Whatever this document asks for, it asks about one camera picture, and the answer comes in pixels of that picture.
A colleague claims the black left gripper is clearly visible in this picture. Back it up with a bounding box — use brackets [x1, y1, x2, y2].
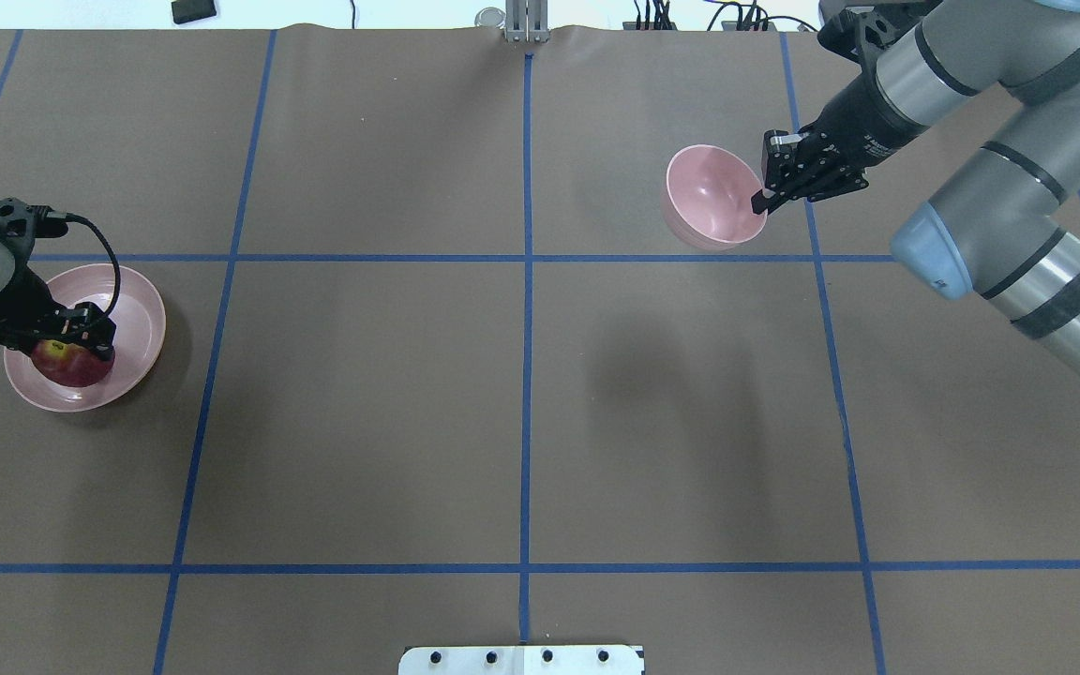
[0, 272, 117, 362]

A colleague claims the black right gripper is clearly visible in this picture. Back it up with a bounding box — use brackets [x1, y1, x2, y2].
[751, 98, 878, 215]

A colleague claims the pink bowl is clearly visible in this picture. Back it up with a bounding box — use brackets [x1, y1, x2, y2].
[661, 144, 767, 252]

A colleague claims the red apple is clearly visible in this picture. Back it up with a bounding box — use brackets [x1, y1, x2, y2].
[29, 340, 114, 388]

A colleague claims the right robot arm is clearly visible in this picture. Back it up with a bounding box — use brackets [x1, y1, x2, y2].
[750, 1, 1080, 375]

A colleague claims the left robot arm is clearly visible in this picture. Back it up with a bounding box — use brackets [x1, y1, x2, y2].
[0, 197, 123, 388]

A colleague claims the pink plate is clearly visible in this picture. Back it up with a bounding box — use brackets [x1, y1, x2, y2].
[3, 264, 167, 411]

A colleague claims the small black square pad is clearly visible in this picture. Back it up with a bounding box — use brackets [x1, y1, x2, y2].
[168, 0, 218, 26]

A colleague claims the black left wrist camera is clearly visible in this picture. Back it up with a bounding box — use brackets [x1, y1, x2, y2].
[0, 198, 69, 240]

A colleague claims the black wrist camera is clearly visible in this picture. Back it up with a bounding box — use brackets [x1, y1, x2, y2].
[0, 198, 69, 240]
[816, 1, 933, 63]

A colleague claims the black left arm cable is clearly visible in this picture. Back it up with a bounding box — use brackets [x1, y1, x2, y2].
[62, 214, 123, 315]

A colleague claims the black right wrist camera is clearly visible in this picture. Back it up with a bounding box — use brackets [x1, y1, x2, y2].
[816, 1, 933, 63]

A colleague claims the aluminium frame post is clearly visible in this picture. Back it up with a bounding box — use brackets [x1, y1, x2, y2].
[502, 0, 551, 44]

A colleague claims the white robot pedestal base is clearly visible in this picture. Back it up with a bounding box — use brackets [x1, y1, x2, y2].
[397, 644, 647, 674]

